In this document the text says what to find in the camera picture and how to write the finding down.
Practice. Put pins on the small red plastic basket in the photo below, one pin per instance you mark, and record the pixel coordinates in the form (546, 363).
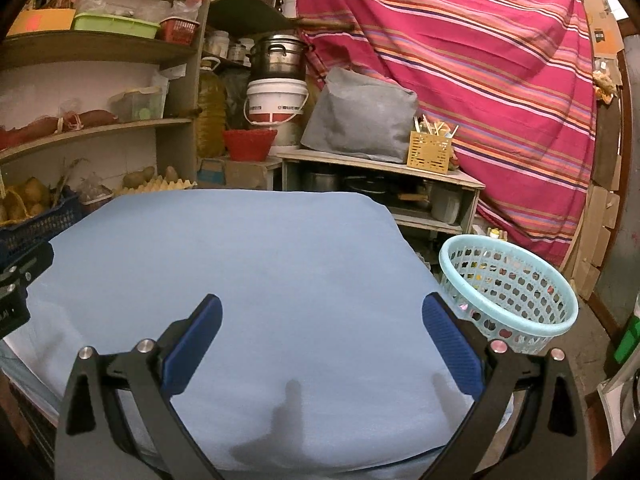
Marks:
(177, 30)

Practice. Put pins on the cardboard box blue print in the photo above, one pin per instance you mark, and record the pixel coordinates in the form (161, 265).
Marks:
(235, 172)

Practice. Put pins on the red mesh bag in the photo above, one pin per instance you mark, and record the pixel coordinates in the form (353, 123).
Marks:
(55, 125)

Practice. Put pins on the yellow egg tray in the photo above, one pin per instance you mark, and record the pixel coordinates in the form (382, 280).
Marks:
(155, 186)

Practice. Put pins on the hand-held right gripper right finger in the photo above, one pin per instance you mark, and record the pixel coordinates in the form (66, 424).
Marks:
(452, 342)

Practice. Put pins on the small metal pot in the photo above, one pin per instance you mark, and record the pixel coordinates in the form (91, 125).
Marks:
(320, 182)

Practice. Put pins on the orange cardboard box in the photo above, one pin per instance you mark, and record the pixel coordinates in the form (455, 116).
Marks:
(42, 21)

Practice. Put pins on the grey fabric cover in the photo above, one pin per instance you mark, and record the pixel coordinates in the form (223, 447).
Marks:
(360, 115)

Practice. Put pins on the pile of potatoes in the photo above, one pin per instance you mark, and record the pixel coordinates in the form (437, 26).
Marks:
(25, 197)

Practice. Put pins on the striped red cloth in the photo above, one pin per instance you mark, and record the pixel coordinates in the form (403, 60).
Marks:
(475, 75)

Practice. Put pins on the blue tablecloth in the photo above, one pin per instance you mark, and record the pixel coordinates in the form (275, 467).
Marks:
(260, 270)

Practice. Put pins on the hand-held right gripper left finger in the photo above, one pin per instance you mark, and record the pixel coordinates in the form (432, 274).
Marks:
(192, 340)

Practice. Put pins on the clear plastic container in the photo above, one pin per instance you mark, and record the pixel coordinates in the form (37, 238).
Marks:
(137, 105)

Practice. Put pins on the glass jars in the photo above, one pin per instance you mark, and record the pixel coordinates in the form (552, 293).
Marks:
(230, 45)

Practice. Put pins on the clear oil bottle yellow label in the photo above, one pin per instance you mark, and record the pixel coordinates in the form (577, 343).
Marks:
(496, 235)

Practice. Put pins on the white plastic bucket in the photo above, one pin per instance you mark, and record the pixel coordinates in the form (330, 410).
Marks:
(275, 102)

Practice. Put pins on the red plastic bowl basket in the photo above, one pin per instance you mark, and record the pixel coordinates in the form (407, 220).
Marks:
(249, 144)

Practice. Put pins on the black pan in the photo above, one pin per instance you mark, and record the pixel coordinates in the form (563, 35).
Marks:
(370, 187)

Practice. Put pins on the large metal pot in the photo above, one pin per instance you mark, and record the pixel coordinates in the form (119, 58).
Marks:
(277, 57)

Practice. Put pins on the white plastic jug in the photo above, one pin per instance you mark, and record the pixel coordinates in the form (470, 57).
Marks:
(446, 205)

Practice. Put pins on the large yellow oil jug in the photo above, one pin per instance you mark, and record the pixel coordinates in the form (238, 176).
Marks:
(211, 115)

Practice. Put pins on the cardboard sheets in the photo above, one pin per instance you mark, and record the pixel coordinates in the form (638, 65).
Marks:
(597, 225)

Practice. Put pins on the light blue plastic basket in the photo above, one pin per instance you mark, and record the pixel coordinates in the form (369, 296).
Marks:
(540, 320)

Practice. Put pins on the potato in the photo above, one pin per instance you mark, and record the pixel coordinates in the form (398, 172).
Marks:
(139, 176)
(171, 174)

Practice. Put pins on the green plastic bag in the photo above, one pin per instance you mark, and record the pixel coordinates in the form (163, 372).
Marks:
(627, 340)

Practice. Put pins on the metal basin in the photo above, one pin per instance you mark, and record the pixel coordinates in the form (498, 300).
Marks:
(625, 400)

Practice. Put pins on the green plastic tray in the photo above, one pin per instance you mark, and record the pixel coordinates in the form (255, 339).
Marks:
(115, 25)

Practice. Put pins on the yellow utensil holder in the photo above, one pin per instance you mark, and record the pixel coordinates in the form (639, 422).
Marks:
(429, 152)

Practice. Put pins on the dark blue plastic crate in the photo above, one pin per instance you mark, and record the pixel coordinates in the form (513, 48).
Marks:
(35, 230)

